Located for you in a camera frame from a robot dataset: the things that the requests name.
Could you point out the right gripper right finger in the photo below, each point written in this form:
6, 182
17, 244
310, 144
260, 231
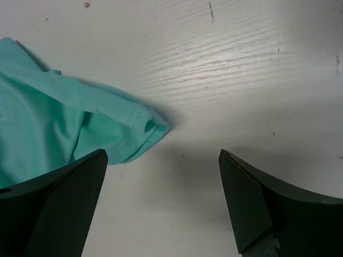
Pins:
271, 217

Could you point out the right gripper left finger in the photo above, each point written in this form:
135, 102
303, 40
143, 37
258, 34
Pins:
50, 215

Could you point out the teal t-shirt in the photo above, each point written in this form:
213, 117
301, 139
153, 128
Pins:
49, 120

